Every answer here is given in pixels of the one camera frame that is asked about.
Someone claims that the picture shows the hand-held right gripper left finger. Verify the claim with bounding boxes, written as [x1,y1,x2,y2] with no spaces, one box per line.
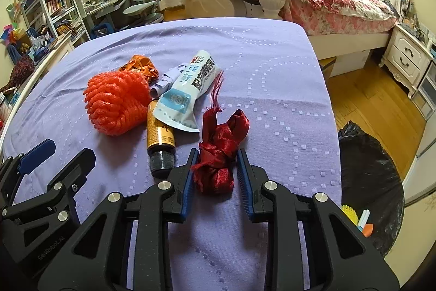
[39,148,200,291]

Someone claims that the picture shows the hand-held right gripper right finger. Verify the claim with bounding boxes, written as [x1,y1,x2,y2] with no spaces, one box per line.
[237,148,401,291]

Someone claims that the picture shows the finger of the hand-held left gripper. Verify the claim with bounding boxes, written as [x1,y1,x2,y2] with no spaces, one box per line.
[0,139,57,206]
[0,148,96,233]

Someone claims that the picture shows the dark red fabric pouch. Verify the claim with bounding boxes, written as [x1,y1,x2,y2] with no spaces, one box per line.
[191,70,251,194]

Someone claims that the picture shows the brown glass bottle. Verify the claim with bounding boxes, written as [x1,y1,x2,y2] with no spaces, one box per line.
[146,99,177,179]

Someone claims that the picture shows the orange foam fruit net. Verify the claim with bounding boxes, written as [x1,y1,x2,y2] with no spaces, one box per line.
[83,70,150,136]

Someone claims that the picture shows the white and blue printed pouch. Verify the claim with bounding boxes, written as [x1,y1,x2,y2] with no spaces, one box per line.
[152,50,222,133]

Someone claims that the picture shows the yellow foam fruit net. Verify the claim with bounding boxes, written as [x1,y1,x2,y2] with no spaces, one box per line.
[341,204,360,227]

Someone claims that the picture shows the purple paper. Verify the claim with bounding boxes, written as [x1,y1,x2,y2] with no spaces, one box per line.
[150,62,188,99]

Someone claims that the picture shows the orange wrapper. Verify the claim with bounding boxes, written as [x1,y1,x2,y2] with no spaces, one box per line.
[119,55,159,83]

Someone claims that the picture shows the black lined trash bin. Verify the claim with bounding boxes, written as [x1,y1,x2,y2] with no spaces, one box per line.
[337,121,406,259]

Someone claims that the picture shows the dark brown fuzzy item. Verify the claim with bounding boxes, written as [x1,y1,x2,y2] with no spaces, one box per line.
[0,56,35,94]

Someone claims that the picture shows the blue plastic basket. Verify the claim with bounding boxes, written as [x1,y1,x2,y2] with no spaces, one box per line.
[7,28,39,65]

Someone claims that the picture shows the colourful pinwheel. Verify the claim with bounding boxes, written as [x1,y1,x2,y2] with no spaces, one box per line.
[1,23,22,43]

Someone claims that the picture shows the blue plastic stool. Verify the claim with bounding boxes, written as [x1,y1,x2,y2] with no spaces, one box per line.
[91,23,115,39]

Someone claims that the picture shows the black and yellow box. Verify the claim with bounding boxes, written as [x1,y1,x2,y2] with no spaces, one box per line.
[320,56,336,78]

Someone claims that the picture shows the white storage box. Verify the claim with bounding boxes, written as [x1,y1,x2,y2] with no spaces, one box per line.
[332,49,372,77]

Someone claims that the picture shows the grey study desk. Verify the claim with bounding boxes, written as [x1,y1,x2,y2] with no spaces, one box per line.
[83,0,127,29]

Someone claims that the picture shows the pink floral blanket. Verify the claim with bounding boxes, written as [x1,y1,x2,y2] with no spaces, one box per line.
[180,0,399,36]

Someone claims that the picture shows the white nightstand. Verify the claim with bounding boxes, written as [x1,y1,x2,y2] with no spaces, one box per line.
[379,23,435,99]

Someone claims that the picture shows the clear plastic drawer unit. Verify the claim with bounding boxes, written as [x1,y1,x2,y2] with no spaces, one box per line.
[410,61,436,121]

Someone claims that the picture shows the cluster of small toiletries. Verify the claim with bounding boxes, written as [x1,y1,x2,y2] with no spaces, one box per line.
[398,0,436,43]

